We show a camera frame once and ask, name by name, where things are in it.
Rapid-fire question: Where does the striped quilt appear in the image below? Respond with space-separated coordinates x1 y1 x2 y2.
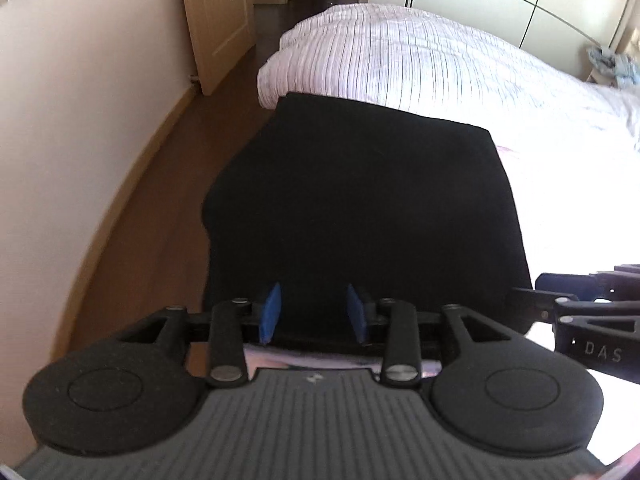
256 2 640 153

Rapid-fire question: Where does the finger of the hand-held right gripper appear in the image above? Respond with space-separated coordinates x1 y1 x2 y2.
506 286 568 335
535 264 640 306

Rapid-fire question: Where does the blue cloth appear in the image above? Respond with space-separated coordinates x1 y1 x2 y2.
587 45 640 88

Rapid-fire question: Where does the pink floral blanket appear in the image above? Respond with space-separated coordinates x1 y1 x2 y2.
242 130 640 461

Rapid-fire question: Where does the black garment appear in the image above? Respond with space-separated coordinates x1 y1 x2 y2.
201 91 533 358

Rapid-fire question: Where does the wooden door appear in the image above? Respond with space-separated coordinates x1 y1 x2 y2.
177 0 257 97

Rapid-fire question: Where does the white wardrobe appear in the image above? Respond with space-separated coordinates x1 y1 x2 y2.
370 0 640 81

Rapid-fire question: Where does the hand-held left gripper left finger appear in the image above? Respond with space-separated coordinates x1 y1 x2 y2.
117 281 283 388

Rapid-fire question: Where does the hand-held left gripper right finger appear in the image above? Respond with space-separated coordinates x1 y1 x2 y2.
346 282 526 390

